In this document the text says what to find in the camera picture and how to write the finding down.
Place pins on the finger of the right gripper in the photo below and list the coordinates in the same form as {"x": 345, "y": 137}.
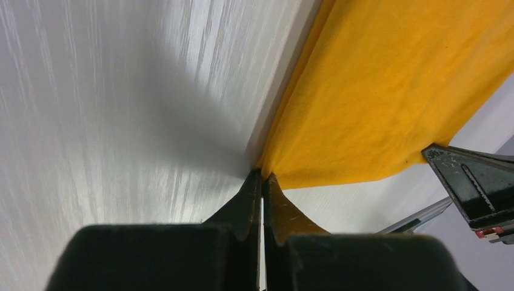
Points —
{"x": 480, "y": 186}

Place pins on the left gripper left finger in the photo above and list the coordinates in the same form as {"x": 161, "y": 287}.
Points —
{"x": 221, "y": 253}

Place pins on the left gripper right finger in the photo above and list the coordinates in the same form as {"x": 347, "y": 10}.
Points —
{"x": 300, "y": 255}

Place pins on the orange t-shirt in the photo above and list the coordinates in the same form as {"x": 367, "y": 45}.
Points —
{"x": 379, "y": 81}

